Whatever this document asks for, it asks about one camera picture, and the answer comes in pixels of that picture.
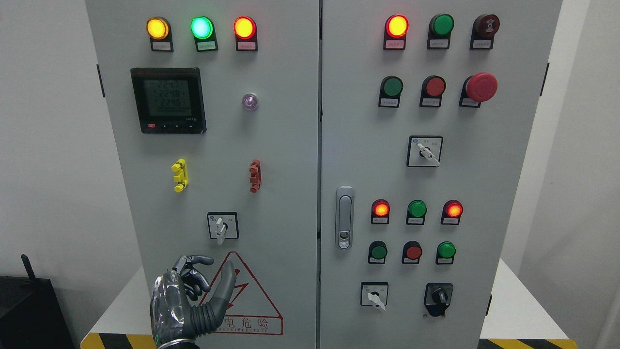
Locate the grey metallic robot hand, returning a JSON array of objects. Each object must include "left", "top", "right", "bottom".
[{"left": 149, "top": 255, "right": 237, "bottom": 349}]

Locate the white rotary selector switch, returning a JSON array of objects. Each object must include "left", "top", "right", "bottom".
[
  {"left": 406, "top": 135, "right": 443, "bottom": 168},
  {"left": 359, "top": 282, "right": 389, "bottom": 312},
  {"left": 206, "top": 212, "right": 239, "bottom": 245}
]

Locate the yellow indicator light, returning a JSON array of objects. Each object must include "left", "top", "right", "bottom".
[{"left": 146, "top": 17, "right": 173, "bottom": 52}]

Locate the green lit indicator light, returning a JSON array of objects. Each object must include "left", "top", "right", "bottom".
[{"left": 190, "top": 16, "right": 218, "bottom": 52}]

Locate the red electric hazard warning sticker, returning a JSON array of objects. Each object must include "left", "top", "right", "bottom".
[{"left": 216, "top": 251, "right": 284, "bottom": 336}]

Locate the black box with antenna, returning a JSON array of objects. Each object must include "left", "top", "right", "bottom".
[{"left": 0, "top": 254, "right": 75, "bottom": 349}]

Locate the yellow plastic clip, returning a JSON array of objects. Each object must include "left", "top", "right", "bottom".
[{"left": 171, "top": 159, "right": 188, "bottom": 193}]

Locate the red plastic clip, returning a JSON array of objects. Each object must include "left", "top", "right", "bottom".
[{"left": 248, "top": 159, "right": 262, "bottom": 193}]

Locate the green push button lower left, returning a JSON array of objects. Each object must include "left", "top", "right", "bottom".
[{"left": 368, "top": 240, "right": 388, "bottom": 264}]

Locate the green push button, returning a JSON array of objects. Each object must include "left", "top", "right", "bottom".
[
  {"left": 378, "top": 75, "right": 403, "bottom": 108},
  {"left": 435, "top": 241, "right": 456, "bottom": 265},
  {"left": 368, "top": 240, "right": 388, "bottom": 264}
]

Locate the grey left cabinet door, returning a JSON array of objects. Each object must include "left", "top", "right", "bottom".
[{"left": 86, "top": 0, "right": 320, "bottom": 349}]

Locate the grey cabinet door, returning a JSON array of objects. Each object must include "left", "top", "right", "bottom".
[
  {"left": 86, "top": 0, "right": 320, "bottom": 349},
  {"left": 319, "top": 0, "right": 562, "bottom": 349}
]

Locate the black digital power meter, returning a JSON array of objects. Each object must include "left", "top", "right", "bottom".
[{"left": 130, "top": 67, "right": 206, "bottom": 133}]

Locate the red lit indicator middle left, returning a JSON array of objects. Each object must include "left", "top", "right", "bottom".
[{"left": 371, "top": 199, "right": 390, "bottom": 224}]

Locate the small clear purple lamp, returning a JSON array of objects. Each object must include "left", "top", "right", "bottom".
[{"left": 242, "top": 93, "right": 259, "bottom": 111}]

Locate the red push button lower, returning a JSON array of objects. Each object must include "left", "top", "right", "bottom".
[{"left": 401, "top": 241, "right": 423, "bottom": 265}]

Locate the red push button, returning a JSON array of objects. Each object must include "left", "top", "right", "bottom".
[
  {"left": 419, "top": 75, "right": 447, "bottom": 108},
  {"left": 401, "top": 241, "right": 423, "bottom": 265}
]

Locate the green indicator middle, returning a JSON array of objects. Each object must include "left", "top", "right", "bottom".
[{"left": 406, "top": 200, "right": 428, "bottom": 225}]

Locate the green push button lower right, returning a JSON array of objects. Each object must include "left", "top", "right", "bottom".
[{"left": 435, "top": 241, "right": 456, "bottom": 265}]

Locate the red lit indicator middle right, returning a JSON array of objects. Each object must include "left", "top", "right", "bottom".
[{"left": 440, "top": 200, "right": 464, "bottom": 225}]

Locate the red lit indicator light left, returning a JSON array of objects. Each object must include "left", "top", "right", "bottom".
[{"left": 234, "top": 16, "right": 258, "bottom": 52}]

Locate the green push button upper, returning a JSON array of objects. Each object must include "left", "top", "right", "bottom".
[{"left": 378, "top": 75, "right": 403, "bottom": 108}]

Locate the grey right cabinet door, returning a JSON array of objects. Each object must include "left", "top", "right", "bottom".
[{"left": 319, "top": 0, "right": 562, "bottom": 349}]

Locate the red push button upper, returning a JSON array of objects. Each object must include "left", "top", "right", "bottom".
[{"left": 419, "top": 75, "right": 447, "bottom": 108}]

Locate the white platform with hazard stripes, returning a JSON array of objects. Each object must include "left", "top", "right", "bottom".
[{"left": 80, "top": 260, "right": 577, "bottom": 349}]

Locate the red lit indicator top right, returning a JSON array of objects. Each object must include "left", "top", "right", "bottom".
[{"left": 383, "top": 14, "right": 409, "bottom": 50}]

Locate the red emergency stop mushroom button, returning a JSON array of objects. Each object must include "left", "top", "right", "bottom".
[{"left": 459, "top": 72, "right": 498, "bottom": 108}]

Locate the green indicator top right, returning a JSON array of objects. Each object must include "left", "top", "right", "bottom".
[{"left": 427, "top": 14, "right": 455, "bottom": 49}]

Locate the dark red buzzer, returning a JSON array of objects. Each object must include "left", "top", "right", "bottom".
[{"left": 470, "top": 14, "right": 500, "bottom": 49}]

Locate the silver door lock handle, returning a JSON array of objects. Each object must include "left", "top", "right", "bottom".
[{"left": 335, "top": 186, "right": 355, "bottom": 250}]

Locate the black rotary selector switch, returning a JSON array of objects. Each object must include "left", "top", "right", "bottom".
[{"left": 424, "top": 283, "right": 453, "bottom": 317}]

